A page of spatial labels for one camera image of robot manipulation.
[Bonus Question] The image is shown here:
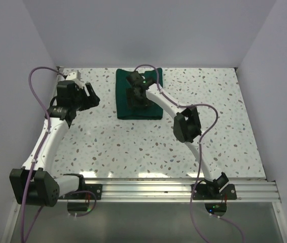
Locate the dark green surgical cloth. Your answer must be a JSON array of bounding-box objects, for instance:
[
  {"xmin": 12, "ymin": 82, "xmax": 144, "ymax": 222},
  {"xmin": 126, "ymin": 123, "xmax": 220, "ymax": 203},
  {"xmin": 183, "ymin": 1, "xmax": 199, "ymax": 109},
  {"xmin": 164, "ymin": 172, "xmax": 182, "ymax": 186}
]
[{"xmin": 115, "ymin": 69, "xmax": 163, "ymax": 120}]

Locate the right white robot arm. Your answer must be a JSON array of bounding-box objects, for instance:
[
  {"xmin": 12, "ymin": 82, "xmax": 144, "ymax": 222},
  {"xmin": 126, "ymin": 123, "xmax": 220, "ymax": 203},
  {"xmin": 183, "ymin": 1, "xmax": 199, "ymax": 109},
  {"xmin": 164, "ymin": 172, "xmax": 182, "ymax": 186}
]
[{"xmin": 126, "ymin": 71, "xmax": 229, "ymax": 199}]

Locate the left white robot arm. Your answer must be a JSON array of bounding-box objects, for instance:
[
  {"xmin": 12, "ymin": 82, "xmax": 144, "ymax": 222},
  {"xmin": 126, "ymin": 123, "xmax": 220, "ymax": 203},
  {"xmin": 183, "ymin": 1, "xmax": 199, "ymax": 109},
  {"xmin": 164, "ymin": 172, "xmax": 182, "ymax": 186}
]
[{"xmin": 9, "ymin": 80, "xmax": 100, "ymax": 207}]

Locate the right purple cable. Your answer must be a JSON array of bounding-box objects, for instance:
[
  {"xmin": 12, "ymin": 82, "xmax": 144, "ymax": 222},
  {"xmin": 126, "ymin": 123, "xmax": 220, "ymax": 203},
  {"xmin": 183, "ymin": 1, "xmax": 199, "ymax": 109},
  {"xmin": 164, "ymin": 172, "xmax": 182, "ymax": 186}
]
[{"xmin": 135, "ymin": 64, "xmax": 244, "ymax": 243}]

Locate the purple cable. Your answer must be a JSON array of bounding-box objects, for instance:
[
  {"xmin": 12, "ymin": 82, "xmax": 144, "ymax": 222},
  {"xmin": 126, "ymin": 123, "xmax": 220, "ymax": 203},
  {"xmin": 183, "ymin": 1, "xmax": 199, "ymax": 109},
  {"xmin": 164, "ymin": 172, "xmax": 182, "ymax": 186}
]
[
  {"xmin": 19, "ymin": 66, "xmax": 97, "ymax": 243},
  {"xmin": 135, "ymin": 64, "xmax": 244, "ymax": 243}
]

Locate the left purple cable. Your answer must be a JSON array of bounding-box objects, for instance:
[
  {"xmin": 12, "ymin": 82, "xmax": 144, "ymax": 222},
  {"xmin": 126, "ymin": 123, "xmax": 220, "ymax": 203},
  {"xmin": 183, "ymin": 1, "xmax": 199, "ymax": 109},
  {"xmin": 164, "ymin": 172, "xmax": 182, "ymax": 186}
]
[{"xmin": 19, "ymin": 66, "xmax": 97, "ymax": 243}]

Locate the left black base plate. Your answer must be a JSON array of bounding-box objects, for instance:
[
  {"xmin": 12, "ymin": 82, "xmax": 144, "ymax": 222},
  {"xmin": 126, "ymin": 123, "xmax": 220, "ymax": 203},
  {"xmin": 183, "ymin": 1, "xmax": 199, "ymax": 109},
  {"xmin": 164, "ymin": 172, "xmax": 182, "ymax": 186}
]
[{"xmin": 59, "ymin": 184, "xmax": 102, "ymax": 200}]

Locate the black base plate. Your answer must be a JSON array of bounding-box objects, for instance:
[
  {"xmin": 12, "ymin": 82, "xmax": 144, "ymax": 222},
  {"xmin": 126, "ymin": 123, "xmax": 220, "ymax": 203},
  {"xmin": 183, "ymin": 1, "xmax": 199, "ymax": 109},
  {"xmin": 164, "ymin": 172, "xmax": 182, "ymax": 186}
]
[
  {"xmin": 59, "ymin": 184, "xmax": 102, "ymax": 200},
  {"xmin": 193, "ymin": 184, "xmax": 237, "ymax": 200}
]

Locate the aluminium mounting rail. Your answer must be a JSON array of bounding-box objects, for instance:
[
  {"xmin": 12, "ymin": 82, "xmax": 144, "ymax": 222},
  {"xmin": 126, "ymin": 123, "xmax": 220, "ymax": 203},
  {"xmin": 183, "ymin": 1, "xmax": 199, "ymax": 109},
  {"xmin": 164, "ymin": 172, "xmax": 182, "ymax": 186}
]
[{"xmin": 57, "ymin": 177, "xmax": 278, "ymax": 203}]

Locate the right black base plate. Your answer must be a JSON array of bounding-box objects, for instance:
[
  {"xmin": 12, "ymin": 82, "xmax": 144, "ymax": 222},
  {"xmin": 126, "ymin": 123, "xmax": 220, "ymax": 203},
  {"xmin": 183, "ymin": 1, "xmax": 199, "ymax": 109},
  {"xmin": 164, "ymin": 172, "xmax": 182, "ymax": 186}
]
[{"xmin": 193, "ymin": 184, "xmax": 237, "ymax": 200}]

